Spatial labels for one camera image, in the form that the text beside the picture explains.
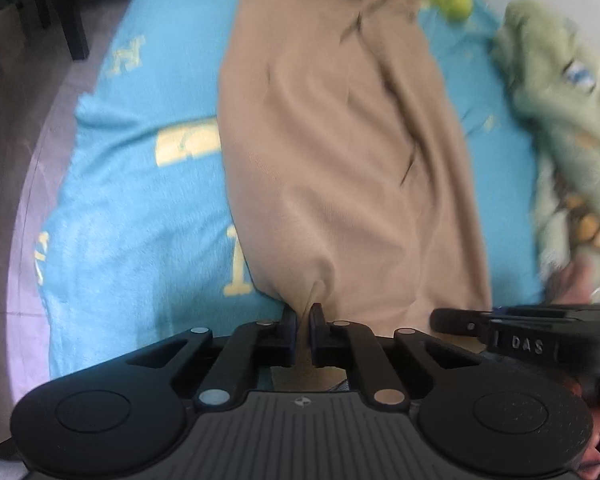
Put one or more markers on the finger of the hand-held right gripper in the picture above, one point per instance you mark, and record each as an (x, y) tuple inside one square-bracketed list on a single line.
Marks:
[(460, 324), (555, 310)]

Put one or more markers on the teal patterned bed sheet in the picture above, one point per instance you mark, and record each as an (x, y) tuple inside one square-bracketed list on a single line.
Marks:
[(130, 210)]

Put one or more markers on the light green fleece blanket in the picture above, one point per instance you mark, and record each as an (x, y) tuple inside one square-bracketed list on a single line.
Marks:
[(560, 110)]

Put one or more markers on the tan shirt with white print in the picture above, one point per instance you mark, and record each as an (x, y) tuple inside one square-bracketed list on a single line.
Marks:
[(330, 160)]

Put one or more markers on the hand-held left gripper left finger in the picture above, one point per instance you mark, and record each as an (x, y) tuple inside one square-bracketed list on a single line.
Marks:
[(286, 340)]

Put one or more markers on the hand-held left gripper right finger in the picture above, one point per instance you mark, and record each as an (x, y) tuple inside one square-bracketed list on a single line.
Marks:
[(319, 340)]

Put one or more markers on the person's right hand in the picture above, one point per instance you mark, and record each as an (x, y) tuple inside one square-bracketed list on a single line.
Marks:
[(577, 282)]

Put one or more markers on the green plush toy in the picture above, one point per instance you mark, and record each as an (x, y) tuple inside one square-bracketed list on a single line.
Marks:
[(452, 0)]

